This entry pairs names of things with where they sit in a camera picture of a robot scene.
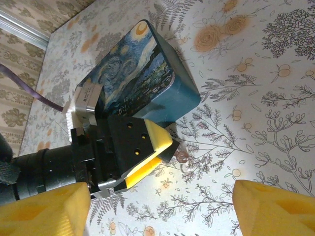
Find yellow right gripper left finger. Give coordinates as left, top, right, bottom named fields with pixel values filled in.
left=0, top=181, right=91, bottom=236

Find small key with ring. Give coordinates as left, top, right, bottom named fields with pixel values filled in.
left=176, top=150, right=194, bottom=174

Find aluminium frame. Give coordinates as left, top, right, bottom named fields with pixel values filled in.
left=0, top=9, right=51, bottom=49

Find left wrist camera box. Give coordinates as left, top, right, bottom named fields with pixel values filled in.
left=63, top=82, right=104, bottom=125

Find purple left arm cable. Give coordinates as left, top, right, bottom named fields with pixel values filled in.
left=0, top=63, right=65, bottom=113

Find starry night tin box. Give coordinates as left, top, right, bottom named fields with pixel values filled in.
left=76, top=19, right=201, bottom=128

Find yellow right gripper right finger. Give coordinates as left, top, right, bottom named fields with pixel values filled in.
left=232, top=179, right=315, bottom=236

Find floral patterned table mat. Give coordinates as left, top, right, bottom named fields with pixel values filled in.
left=18, top=0, right=315, bottom=236

